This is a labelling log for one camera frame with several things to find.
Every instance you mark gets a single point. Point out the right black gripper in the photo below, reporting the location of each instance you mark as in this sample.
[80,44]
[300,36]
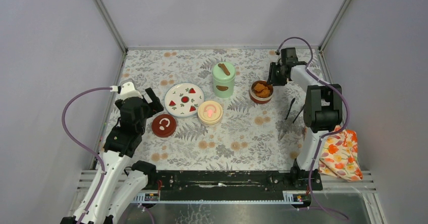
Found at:
[271,78]

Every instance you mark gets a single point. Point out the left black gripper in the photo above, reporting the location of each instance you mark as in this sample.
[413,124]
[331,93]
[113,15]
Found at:
[151,100]

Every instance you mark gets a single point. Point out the red round lid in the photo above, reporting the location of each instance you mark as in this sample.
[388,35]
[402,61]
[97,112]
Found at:
[164,125]

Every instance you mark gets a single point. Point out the fried chicken piece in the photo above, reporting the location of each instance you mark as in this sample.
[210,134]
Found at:
[258,88]
[265,94]

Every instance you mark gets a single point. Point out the white plate with food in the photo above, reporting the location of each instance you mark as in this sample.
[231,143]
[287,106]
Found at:
[183,100]

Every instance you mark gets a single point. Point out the steel bowl red band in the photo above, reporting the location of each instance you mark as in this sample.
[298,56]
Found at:
[257,99]
[211,124]

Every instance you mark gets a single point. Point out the black tongs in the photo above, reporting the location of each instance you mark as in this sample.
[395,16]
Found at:
[290,119]

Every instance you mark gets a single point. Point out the cream round lid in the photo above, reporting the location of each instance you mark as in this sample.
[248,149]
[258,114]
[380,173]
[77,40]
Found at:
[210,111]

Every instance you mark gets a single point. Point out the green lid with handle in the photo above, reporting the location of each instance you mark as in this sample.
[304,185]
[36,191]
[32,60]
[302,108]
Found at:
[223,72]

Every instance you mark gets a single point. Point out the green cylindrical container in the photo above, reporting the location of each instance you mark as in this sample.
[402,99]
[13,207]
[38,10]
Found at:
[223,85]

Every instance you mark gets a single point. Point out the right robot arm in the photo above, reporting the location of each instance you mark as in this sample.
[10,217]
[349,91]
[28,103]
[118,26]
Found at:
[322,110]

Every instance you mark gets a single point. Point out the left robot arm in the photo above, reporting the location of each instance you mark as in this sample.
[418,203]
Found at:
[104,202]

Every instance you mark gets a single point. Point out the floral table mat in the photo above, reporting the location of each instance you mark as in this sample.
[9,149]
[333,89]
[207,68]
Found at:
[246,139]

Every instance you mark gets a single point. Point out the orange floral cloth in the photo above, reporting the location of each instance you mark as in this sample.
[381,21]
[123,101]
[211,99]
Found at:
[339,156]

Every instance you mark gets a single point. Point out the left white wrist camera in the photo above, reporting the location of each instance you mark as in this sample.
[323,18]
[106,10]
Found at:
[126,89]

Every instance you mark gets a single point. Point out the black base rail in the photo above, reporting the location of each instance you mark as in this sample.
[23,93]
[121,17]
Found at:
[226,183]

